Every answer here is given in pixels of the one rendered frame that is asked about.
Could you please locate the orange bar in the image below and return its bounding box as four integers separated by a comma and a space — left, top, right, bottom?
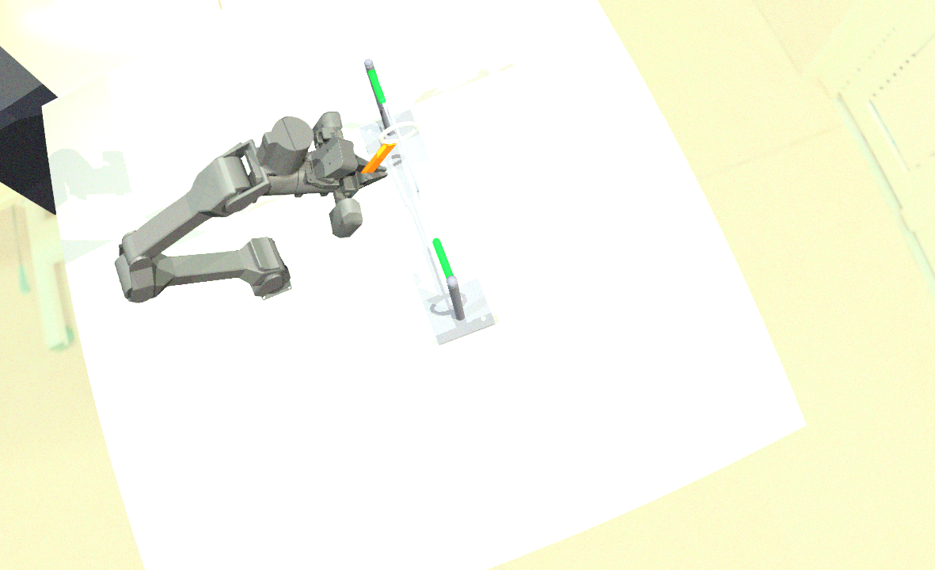
361, 121, 418, 173

